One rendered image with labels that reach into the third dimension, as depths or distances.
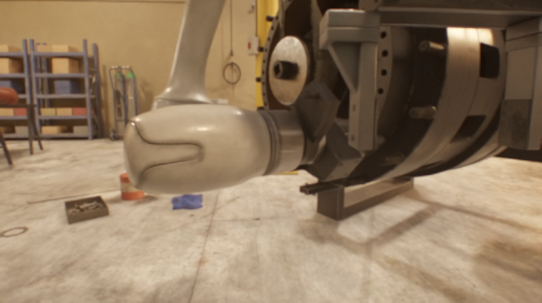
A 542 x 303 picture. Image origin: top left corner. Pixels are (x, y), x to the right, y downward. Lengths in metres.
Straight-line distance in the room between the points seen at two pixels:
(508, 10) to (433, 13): 0.05
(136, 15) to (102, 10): 0.77
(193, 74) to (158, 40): 6.52
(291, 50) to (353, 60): 0.35
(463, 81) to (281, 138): 0.34
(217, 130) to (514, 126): 0.27
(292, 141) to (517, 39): 0.23
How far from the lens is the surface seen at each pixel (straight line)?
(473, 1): 0.25
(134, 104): 6.52
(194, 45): 0.45
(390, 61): 0.47
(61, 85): 7.28
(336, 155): 0.38
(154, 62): 6.92
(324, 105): 0.34
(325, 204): 1.96
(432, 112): 0.49
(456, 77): 0.52
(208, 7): 0.44
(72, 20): 7.82
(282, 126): 0.34
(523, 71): 0.29
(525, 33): 0.30
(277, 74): 0.56
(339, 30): 0.21
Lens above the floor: 0.78
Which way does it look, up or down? 6 degrees down
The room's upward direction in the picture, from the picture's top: straight up
